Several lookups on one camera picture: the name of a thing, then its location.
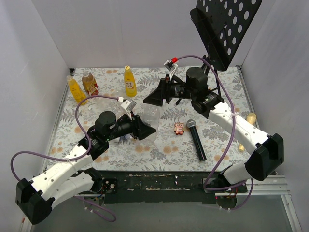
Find clear crushed plastic bottle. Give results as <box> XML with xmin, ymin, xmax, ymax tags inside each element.
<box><xmin>141</xmin><ymin>104</ymin><xmax>161</xmax><ymax>146</ymax></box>

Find brown tea bottle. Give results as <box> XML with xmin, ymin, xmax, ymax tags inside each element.
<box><xmin>82</xmin><ymin>71</ymin><xmax>99</xmax><ymax>96</ymax></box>

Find yellow honey pomelo bottle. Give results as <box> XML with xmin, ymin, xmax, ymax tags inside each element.
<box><xmin>66</xmin><ymin>75</ymin><xmax>86</xmax><ymax>103</ymax></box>

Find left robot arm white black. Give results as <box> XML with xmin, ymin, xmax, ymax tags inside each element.
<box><xmin>15</xmin><ymin>111</ymin><xmax>156</xmax><ymax>225</ymax></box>

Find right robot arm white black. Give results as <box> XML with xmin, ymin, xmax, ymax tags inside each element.
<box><xmin>143</xmin><ymin>67</ymin><xmax>284</xmax><ymax>192</ymax></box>

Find blue label crushed water bottle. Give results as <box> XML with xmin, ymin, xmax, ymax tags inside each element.
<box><xmin>117</xmin><ymin>134</ymin><xmax>135</xmax><ymax>144</ymax></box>

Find clear bottle white cap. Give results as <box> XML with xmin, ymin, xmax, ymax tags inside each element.
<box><xmin>96</xmin><ymin>98</ymin><xmax>126</xmax><ymax>118</ymax></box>

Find tall yellow juice bottle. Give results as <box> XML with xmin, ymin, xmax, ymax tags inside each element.
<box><xmin>124</xmin><ymin>65</ymin><xmax>137</xmax><ymax>97</ymax></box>

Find floral patterned table mat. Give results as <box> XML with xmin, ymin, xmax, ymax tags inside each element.
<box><xmin>49</xmin><ymin>68</ymin><xmax>249</xmax><ymax>171</ymax></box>

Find red owl wooden block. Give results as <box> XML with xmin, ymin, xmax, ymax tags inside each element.
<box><xmin>174</xmin><ymin>122</ymin><xmax>184</xmax><ymax>135</ymax></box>

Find black silver microphone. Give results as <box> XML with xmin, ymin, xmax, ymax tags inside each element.
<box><xmin>186</xmin><ymin>119</ymin><xmax>207</xmax><ymax>161</ymax></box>

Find black front base bar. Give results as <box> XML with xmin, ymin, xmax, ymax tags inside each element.
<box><xmin>81</xmin><ymin>171</ymin><xmax>248</xmax><ymax>207</ymax></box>

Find black perforated music stand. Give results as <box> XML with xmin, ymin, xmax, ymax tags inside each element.
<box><xmin>175</xmin><ymin>0</ymin><xmax>263</xmax><ymax>107</ymax></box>

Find beige cone object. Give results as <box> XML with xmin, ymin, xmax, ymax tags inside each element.
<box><xmin>238</xmin><ymin>113</ymin><xmax>257</xmax><ymax>152</ymax></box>

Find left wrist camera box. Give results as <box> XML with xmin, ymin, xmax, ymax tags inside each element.
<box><xmin>121</xmin><ymin>99</ymin><xmax>136</xmax><ymax>112</ymax></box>

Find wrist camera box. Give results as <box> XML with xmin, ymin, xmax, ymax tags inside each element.
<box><xmin>121</xmin><ymin>99</ymin><xmax>136</xmax><ymax>112</ymax></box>
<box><xmin>164</xmin><ymin>58</ymin><xmax>178</xmax><ymax>72</ymax></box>

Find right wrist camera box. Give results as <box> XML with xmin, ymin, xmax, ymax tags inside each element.
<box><xmin>164</xmin><ymin>58</ymin><xmax>178</xmax><ymax>72</ymax></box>

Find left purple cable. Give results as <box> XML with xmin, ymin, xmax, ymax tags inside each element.
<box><xmin>11</xmin><ymin>95</ymin><xmax>125</xmax><ymax>222</ymax></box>

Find purple cable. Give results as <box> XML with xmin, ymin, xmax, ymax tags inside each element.
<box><xmin>11</xmin><ymin>95</ymin><xmax>125</xmax><ymax>222</ymax></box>
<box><xmin>171</xmin><ymin>55</ymin><xmax>254</xmax><ymax>210</ymax></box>

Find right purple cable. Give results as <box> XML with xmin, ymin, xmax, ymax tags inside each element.
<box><xmin>171</xmin><ymin>55</ymin><xmax>254</xmax><ymax>210</ymax></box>

